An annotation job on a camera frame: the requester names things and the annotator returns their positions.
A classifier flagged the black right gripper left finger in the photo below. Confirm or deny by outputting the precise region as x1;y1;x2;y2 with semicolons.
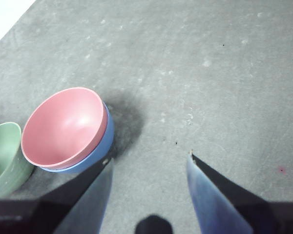
39;155;114;234

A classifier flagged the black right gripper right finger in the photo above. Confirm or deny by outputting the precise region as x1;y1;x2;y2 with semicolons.
186;149;279;234

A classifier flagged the red ribbed bowl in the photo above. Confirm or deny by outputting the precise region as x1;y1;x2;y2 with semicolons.
21;87;108;170

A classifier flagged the blue ribbed bowl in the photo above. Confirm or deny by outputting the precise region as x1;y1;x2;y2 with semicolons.
39;100;116;175

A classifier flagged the green ribbed bowl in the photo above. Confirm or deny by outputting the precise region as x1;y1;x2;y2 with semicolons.
0;121;36;199

